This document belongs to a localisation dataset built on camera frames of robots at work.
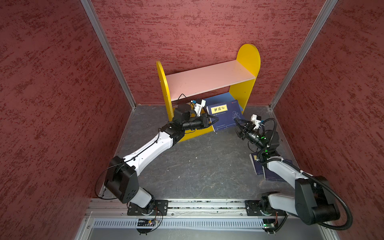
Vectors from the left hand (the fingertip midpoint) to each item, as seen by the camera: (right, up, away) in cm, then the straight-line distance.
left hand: (218, 122), depth 71 cm
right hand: (+7, -1, +4) cm, 9 cm away
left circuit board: (-36, -50, +1) cm, 61 cm away
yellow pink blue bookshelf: (-1, +17, +37) cm, 41 cm away
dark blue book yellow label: (+4, +5, +3) cm, 7 cm away
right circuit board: (+25, -50, 0) cm, 56 cm away
